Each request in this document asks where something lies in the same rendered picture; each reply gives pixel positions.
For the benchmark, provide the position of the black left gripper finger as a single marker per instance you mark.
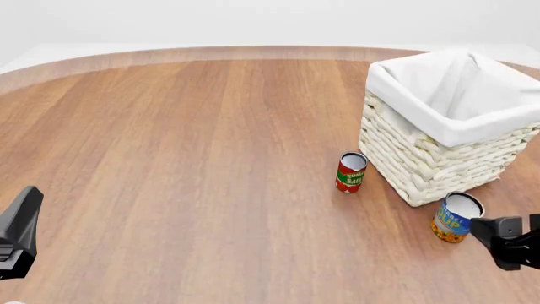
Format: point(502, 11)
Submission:
point(23, 218)

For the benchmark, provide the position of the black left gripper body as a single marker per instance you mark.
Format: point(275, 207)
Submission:
point(14, 264)

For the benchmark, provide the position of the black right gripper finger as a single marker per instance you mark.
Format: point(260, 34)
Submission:
point(535, 221)
point(504, 244)

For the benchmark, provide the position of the blue alphabet soup can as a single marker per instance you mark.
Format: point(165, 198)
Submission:
point(450, 223)

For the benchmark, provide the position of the white woven basket with liner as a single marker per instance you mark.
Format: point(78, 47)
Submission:
point(422, 152)

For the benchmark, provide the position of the red tomato sauce can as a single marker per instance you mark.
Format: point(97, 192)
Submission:
point(350, 177)

